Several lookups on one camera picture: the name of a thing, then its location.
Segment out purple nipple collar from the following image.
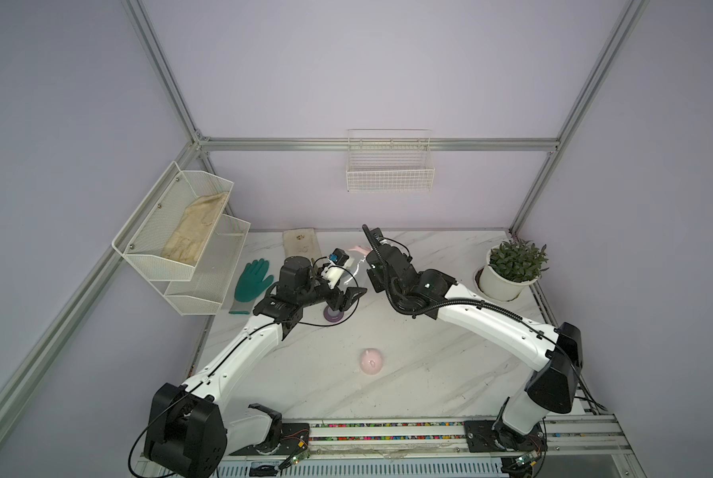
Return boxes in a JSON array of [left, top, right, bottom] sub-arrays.
[[323, 306, 345, 325]]

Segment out clear baby bottle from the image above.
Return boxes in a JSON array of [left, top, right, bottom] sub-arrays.
[[344, 256, 370, 287]]

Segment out pink bottle cap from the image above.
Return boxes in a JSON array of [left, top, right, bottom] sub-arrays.
[[360, 349, 384, 376]]

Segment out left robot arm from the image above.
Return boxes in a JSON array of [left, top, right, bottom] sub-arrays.
[[131, 249, 366, 477]]

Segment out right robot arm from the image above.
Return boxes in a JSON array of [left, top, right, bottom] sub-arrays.
[[362, 225, 584, 447]]

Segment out beige glove green fingertips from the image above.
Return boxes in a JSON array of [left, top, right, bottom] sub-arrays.
[[282, 228, 323, 262]]

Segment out green rubber glove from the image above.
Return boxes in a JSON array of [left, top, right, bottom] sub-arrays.
[[229, 259, 274, 315]]

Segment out potted green plant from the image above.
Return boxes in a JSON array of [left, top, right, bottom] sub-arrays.
[[475, 239, 549, 302]]

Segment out lower white mesh shelf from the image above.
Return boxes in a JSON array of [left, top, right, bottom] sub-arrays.
[[165, 214, 250, 316]]

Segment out white mesh shelf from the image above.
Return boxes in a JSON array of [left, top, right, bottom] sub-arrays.
[[112, 163, 234, 282], [165, 214, 250, 316]]

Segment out beige glove in shelf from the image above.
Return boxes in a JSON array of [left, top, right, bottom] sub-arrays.
[[161, 192, 229, 266]]

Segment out upper white mesh shelf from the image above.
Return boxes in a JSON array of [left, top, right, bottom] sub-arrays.
[[112, 163, 234, 282]]

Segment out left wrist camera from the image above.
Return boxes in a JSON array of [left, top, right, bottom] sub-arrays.
[[321, 248, 352, 289]]

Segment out white wire wall basket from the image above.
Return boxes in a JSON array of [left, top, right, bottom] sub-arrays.
[[346, 129, 435, 193]]

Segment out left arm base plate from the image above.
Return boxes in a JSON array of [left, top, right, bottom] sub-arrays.
[[255, 422, 311, 456]]

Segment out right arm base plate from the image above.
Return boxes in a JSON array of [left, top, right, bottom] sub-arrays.
[[463, 419, 546, 453]]

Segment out aluminium front rail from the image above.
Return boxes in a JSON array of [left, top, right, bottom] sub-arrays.
[[233, 414, 631, 458]]

